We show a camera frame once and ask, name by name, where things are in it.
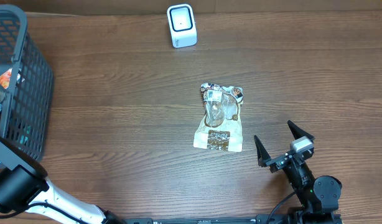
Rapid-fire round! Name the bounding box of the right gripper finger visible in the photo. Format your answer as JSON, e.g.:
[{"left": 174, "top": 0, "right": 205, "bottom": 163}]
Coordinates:
[
  {"left": 254, "top": 135, "right": 271, "bottom": 166},
  {"left": 287, "top": 120, "right": 315, "bottom": 141}
]

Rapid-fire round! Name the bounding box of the orange packet in basket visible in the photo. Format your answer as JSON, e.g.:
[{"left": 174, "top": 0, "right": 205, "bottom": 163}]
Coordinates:
[{"left": 0, "top": 68, "right": 25, "bottom": 89}]

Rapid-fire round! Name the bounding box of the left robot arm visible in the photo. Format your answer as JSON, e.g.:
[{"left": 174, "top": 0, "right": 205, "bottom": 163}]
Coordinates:
[{"left": 0, "top": 137, "right": 123, "bottom": 224}]

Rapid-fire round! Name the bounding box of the brown white snack bag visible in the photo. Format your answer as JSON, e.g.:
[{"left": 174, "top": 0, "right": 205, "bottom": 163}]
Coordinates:
[{"left": 193, "top": 83, "right": 244, "bottom": 152}]

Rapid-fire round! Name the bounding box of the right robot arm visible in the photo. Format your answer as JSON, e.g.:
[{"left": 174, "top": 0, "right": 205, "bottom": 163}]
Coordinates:
[{"left": 254, "top": 120, "right": 342, "bottom": 223}]

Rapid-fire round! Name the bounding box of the white barcode scanner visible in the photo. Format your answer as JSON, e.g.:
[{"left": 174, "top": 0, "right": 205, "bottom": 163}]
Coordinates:
[{"left": 167, "top": 4, "right": 197, "bottom": 49}]

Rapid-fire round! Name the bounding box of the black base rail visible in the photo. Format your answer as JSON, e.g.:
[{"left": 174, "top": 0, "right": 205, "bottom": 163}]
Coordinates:
[{"left": 123, "top": 215, "right": 343, "bottom": 224}]

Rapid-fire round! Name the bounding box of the grey plastic mesh basket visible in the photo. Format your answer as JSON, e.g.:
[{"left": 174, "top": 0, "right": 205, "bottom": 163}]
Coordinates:
[{"left": 0, "top": 4, "right": 54, "bottom": 161}]

